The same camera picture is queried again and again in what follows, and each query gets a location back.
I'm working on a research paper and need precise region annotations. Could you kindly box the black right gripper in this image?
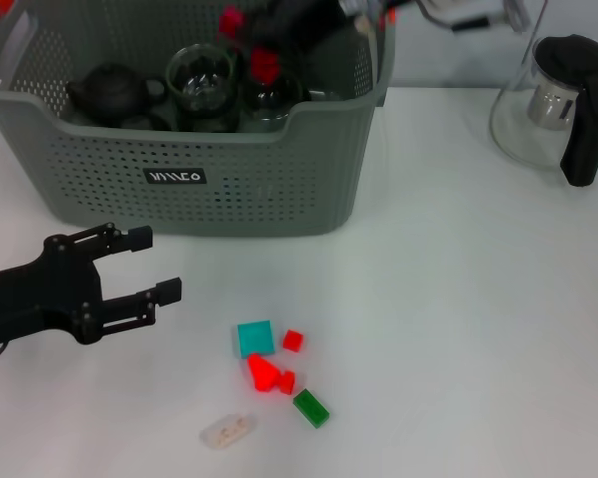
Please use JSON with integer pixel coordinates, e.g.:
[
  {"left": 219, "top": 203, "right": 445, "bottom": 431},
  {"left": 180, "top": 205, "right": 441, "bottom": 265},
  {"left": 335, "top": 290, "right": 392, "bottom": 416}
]
[{"left": 251, "top": 0, "right": 361, "bottom": 57}]

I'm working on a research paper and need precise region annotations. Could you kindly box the glass teapot with black handle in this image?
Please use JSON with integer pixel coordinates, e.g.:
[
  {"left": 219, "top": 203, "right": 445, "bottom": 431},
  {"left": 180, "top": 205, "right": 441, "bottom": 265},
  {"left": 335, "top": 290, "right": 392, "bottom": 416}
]
[{"left": 488, "top": 33, "right": 598, "bottom": 188}]

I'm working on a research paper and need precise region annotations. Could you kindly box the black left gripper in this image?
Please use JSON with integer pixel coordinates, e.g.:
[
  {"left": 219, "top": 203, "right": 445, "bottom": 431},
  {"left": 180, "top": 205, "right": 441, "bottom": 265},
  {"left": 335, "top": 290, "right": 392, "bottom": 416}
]
[{"left": 0, "top": 222, "right": 184, "bottom": 350}]

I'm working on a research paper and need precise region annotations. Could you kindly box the green building plate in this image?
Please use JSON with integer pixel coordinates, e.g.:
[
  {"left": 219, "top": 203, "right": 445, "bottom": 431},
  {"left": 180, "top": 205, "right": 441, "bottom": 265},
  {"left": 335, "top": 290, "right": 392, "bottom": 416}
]
[{"left": 292, "top": 388, "right": 330, "bottom": 429}]

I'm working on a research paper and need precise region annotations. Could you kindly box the translucent white building brick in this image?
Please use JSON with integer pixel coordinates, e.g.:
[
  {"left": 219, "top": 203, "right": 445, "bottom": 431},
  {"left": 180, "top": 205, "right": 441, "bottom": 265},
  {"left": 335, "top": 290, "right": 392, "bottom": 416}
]
[{"left": 198, "top": 412, "right": 258, "bottom": 449}]

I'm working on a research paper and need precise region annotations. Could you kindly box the grey perforated storage bin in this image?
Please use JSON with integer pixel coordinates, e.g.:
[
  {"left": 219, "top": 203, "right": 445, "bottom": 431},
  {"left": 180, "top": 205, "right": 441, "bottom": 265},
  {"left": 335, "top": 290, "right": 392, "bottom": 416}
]
[{"left": 0, "top": 0, "right": 398, "bottom": 238}]

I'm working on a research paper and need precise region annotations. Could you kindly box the black clay teapot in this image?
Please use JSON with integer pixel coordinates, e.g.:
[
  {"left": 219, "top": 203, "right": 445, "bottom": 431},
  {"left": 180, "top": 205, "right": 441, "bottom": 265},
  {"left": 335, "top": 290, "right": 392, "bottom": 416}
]
[{"left": 65, "top": 61, "right": 169, "bottom": 128}]

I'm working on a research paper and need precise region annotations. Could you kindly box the teal square building plate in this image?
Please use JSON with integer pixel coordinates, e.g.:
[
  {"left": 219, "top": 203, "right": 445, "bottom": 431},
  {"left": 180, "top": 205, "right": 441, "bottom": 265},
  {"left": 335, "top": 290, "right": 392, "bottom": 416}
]
[{"left": 236, "top": 320, "right": 275, "bottom": 359}]

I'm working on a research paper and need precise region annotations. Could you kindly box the bright red slope brick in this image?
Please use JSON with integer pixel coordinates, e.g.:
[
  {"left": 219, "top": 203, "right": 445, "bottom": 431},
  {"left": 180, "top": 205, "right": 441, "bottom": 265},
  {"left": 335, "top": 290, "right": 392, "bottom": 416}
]
[{"left": 246, "top": 352, "right": 283, "bottom": 393}]

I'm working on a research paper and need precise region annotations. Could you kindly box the dark red curved brick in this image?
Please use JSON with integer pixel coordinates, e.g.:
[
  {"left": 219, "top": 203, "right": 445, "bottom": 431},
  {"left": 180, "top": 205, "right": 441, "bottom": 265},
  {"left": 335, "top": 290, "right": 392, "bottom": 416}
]
[{"left": 217, "top": 5, "right": 281, "bottom": 82}]

